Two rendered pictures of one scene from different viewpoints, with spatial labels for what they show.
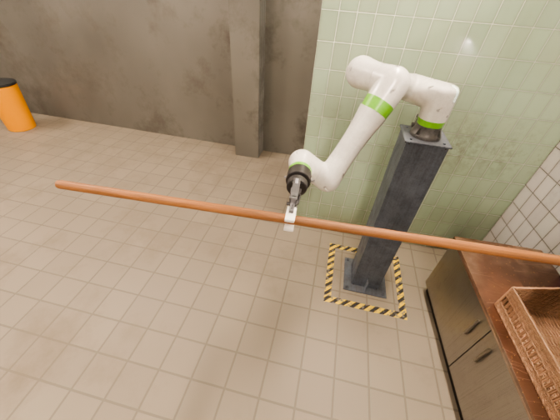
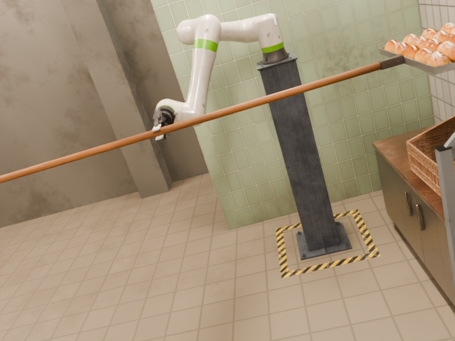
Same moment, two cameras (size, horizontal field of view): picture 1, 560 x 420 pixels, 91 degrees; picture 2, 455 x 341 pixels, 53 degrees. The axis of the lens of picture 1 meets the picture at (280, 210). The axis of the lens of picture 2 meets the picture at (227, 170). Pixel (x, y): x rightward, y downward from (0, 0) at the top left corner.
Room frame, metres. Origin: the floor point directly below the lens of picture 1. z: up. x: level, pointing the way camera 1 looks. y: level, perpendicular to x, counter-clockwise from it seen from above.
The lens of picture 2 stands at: (-1.17, -0.23, 1.62)
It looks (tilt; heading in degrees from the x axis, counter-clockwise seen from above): 21 degrees down; 359
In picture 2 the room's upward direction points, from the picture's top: 18 degrees counter-clockwise
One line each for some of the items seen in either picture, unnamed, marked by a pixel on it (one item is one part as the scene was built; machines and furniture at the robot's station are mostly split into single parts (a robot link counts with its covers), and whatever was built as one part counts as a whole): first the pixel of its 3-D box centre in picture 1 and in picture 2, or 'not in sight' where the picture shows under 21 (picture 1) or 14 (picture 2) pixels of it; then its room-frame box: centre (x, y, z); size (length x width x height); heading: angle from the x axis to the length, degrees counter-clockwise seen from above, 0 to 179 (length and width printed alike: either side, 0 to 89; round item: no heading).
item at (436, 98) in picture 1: (435, 103); (267, 32); (1.36, -0.70, 1.36); 0.16 x 0.13 x 0.19; 36
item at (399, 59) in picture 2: not in sight; (391, 61); (0.53, -0.98, 1.19); 0.09 x 0.04 x 0.03; 84
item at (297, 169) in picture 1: (299, 178); (165, 116); (0.87, -0.06, 1.19); 0.12 x 0.06 x 0.09; 83
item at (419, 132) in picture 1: (425, 125); (273, 53); (1.40, -0.72, 1.23); 0.26 x 0.15 x 0.06; 170
